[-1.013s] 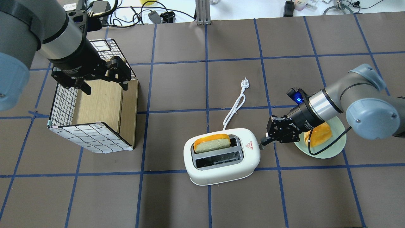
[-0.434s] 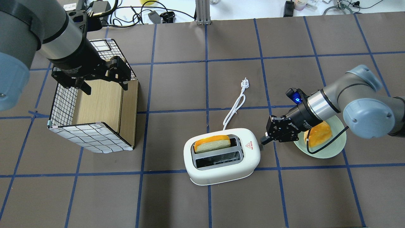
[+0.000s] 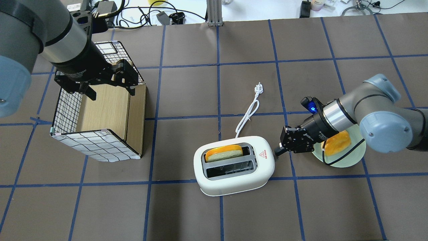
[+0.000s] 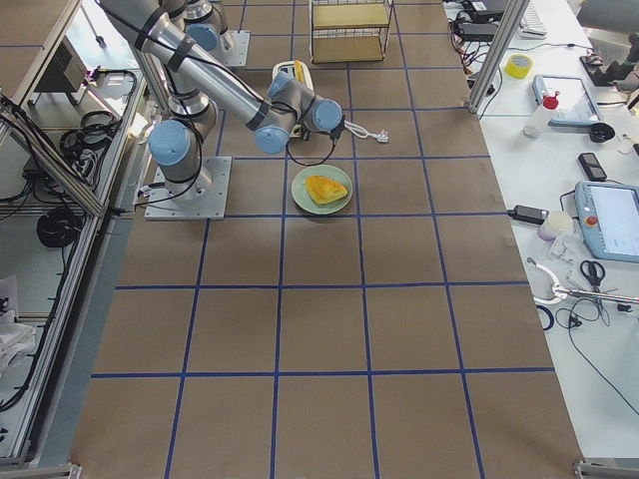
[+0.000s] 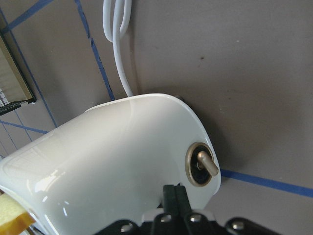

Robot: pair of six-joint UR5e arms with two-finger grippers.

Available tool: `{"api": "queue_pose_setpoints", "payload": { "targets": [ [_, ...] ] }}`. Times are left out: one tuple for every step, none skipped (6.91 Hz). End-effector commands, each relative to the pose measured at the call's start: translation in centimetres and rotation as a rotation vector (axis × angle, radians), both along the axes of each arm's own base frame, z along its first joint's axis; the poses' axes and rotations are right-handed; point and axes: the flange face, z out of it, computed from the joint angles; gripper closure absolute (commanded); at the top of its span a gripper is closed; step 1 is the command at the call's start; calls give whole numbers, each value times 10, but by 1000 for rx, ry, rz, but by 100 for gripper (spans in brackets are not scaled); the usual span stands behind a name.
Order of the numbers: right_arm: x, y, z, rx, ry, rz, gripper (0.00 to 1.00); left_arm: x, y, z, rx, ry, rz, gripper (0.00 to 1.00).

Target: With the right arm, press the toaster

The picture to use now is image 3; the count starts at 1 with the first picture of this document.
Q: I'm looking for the triangular golden pastry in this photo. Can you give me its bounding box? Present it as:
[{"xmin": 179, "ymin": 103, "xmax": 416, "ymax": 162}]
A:
[{"xmin": 321, "ymin": 130, "xmax": 351, "ymax": 157}]

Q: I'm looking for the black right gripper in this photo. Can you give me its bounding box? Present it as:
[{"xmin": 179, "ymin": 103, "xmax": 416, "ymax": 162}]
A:
[{"xmin": 274, "ymin": 115, "xmax": 338, "ymax": 157}]

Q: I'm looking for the white toaster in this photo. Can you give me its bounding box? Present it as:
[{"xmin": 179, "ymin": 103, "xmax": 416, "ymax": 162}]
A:
[{"xmin": 193, "ymin": 136, "xmax": 275, "ymax": 196}]

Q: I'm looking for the aluminium frame post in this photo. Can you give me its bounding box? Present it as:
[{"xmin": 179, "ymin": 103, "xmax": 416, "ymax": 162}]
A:
[{"xmin": 206, "ymin": 0, "xmax": 223, "ymax": 26}]

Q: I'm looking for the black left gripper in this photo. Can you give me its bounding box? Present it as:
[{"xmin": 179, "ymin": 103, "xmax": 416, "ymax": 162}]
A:
[{"xmin": 55, "ymin": 50, "xmax": 139, "ymax": 101}]

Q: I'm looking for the yellow bread slice in toaster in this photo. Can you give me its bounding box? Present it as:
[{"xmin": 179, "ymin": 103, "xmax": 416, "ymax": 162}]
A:
[{"xmin": 205, "ymin": 145, "xmax": 243, "ymax": 163}]

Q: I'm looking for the wire basket with wooden shelf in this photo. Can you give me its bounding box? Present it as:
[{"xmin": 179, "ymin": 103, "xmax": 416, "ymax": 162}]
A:
[{"xmin": 50, "ymin": 41, "xmax": 147, "ymax": 163}]

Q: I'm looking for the black power adapter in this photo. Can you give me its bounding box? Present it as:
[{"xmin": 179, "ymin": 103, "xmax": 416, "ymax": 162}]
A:
[{"xmin": 299, "ymin": 0, "xmax": 311, "ymax": 18}]

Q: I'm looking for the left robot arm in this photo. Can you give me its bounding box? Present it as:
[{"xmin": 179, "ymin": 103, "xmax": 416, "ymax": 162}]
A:
[{"xmin": 0, "ymin": 0, "xmax": 142, "ymax": 117}]

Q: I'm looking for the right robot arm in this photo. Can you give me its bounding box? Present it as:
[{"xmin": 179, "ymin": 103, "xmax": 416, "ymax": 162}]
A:
[{"xmin": 274, "ymin": 74, "xmax": 428, "ymax": 156}]

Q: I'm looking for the white toaster power cable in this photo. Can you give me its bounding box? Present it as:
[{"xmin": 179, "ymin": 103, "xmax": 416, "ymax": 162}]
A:
[{"xmin": 235, "ymin": 83, "xmax": 264, "ymax": 138}]

